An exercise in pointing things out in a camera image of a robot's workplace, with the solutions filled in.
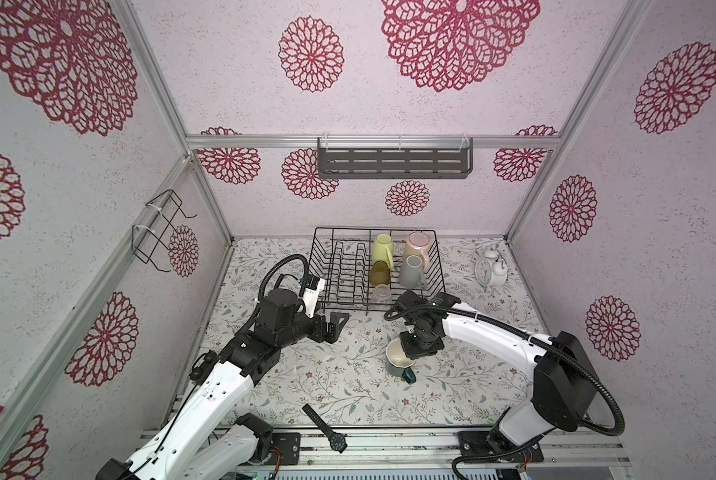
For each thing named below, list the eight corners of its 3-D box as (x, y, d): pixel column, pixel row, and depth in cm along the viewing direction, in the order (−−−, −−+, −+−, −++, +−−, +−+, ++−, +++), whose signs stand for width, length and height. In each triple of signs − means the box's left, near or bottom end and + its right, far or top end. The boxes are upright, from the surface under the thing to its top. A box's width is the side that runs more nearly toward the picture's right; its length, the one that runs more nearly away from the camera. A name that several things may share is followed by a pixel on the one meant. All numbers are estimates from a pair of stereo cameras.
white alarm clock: (484, 295, 106) (497, 273, 96) (471, 273, 112) (482, 250, 102) (497, 293, 107) (511, 270, 97) (483, 271, 113) (495, 248, 103)
